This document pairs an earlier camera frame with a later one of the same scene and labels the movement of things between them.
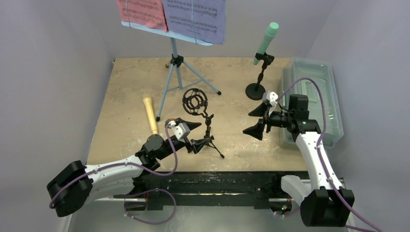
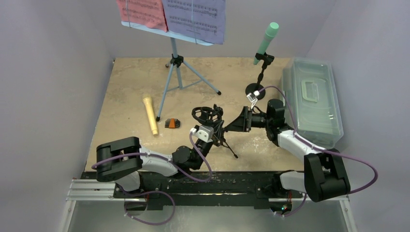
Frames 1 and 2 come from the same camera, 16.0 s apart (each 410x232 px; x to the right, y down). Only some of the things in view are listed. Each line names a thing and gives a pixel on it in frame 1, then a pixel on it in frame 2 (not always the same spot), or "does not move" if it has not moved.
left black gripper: x=196 y=144 -> x=211 y=142
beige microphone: x=148 y=105 does not move
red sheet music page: x=148 y=13 does not move
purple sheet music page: x=202 y=20 does not move
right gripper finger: x=256 y=130 -> x=241 y=123
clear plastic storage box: x=315 y=79 does not move
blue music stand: x=187 y=77 does not move
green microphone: x=270 y=32 does not move
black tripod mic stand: x=194 y=101 -> x=212 y=116
